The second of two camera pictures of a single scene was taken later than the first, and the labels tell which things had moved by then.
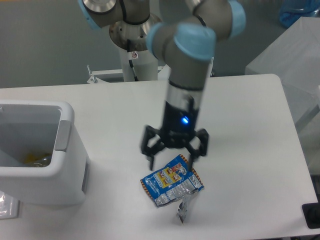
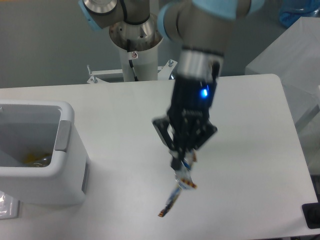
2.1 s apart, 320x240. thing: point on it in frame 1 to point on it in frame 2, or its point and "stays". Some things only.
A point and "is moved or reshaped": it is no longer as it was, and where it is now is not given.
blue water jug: [291, 10] stays
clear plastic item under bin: [9, 206] stays
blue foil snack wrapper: [173, 182] is moved or reshaped
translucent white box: [294, 57] stays
